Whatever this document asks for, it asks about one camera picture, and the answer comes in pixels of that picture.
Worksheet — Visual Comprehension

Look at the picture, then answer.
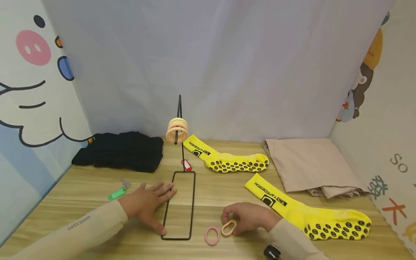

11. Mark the peach hair tie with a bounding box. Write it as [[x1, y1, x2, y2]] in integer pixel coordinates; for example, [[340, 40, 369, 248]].
[[167, 121, 189, 133], [221, 220, 237, 237], [165, 126, 189, 143]]

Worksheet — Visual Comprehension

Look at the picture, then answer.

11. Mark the green key tag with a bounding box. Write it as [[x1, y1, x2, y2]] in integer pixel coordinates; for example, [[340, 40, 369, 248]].
[[108, 179, 133, 202]]

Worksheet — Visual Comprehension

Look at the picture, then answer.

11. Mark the person's right hand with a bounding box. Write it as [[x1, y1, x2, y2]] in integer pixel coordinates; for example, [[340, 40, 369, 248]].
[[221, 202, 282, 236]]

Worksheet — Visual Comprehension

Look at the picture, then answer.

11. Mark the pink hair tie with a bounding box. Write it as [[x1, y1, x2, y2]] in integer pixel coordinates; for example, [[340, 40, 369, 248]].
[[204, 226, 221, 247]]

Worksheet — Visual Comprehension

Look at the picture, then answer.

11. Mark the person's left hand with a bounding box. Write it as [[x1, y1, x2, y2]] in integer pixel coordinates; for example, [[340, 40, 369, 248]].
[[118, 181, 178, 235]]

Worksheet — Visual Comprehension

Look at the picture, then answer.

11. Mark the yellow grip sock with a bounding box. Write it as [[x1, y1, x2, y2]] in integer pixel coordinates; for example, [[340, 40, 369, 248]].
[[244, 173, 372, 241], [182, 134, 270, 174]]

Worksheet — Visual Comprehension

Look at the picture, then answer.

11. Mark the person's right forearm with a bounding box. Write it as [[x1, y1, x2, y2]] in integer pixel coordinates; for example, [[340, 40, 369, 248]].
[[268, 218, 329, 260]]

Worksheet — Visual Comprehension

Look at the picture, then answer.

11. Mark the folded beige cloth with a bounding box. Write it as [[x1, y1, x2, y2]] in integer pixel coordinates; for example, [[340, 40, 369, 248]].
[[262, 138, 371, 199]]

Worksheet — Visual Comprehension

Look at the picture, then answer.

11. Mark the black wrist band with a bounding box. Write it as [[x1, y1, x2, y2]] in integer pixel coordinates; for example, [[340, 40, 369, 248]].
[[263, 244, 282, 260]]

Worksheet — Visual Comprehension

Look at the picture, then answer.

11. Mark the person's left forearm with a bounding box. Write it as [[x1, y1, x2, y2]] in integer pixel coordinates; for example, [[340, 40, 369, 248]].
[[0, 200, 129, 260]]

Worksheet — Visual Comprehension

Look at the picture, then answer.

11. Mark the black wire stand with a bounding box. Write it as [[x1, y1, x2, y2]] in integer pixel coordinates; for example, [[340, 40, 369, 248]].
[[161, 94, 196, 241]]

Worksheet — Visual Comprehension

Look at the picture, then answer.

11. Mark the folded black cloth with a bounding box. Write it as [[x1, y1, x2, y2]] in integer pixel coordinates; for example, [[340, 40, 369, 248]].
[[71, 131, 164, 173]]

